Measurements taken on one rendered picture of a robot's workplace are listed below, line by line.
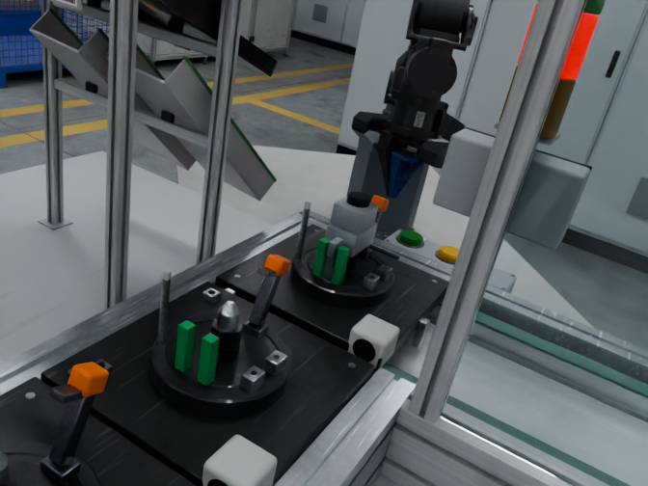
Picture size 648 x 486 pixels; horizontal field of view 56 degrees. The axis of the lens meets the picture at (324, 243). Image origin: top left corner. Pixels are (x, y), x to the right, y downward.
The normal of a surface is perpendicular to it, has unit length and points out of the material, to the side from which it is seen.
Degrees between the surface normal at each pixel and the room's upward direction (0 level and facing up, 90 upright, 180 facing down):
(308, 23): 90
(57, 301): 0
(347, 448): 0
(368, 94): 90
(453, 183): 90
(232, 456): 0
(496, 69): 90
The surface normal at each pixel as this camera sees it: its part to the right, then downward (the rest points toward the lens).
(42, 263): 0.18, -0.88
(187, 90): 0.75, 0.41
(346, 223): -0.50, 0.31
